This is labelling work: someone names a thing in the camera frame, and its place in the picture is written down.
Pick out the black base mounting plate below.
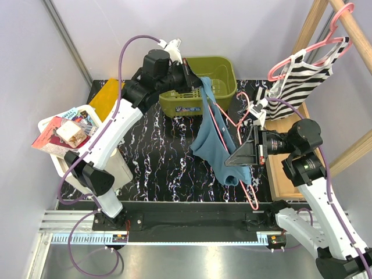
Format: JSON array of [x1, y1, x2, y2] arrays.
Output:
[[55, 200, 312, 244]]

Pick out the black white striped tank top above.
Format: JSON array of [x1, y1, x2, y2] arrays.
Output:
[[251, 37, 351, 109]]

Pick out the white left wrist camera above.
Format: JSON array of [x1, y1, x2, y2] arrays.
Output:
[[158, 38, 183, 64]]

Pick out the white storage box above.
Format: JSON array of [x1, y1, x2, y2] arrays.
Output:
[[37, 104, 134, 198]]

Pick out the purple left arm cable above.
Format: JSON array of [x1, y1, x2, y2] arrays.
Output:
[[56, 34, 163, 277]]

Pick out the olive green plastic basket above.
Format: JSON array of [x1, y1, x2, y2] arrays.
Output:
[[159, 56, 237, 118]]

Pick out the blue tank top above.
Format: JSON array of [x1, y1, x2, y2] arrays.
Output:
[[191, 77, 252, 186]]

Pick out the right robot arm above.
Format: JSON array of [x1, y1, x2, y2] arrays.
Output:
[[225, 119, 371, 278]]

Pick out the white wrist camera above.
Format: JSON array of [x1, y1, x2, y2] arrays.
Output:
[[248, 87, 269, 128], [158, 38, 183, 64]]

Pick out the small cream cube box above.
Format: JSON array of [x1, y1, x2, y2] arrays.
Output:
[[56, 120, 87, 148]]

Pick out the aluminium rail frame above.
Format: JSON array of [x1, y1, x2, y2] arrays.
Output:
[[27, 209, 372, 279]]

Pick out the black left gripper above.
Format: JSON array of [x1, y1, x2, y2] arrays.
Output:
[[156, 58, 204, 94]]

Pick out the thin pink wire hanger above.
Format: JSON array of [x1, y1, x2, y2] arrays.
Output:
[[203, 92, 259, 211]]

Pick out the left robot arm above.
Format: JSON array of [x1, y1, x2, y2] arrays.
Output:
[[64, 48, 202, 230]]

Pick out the thick pink plastic hanger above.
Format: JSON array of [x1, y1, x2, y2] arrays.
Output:
[[267, 1, 355, 81]]

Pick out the wooden clothes rack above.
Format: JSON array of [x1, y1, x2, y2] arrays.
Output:
[[263, 0, 372, 201]]

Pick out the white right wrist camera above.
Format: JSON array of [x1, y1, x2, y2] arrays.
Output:
[[248, 87, 269, 128]]

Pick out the yellow translucent folder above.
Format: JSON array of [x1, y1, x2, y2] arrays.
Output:
[[88, 78, 119, 122]]

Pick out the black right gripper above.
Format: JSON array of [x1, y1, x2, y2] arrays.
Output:
[[224, 125, 298, 166]]

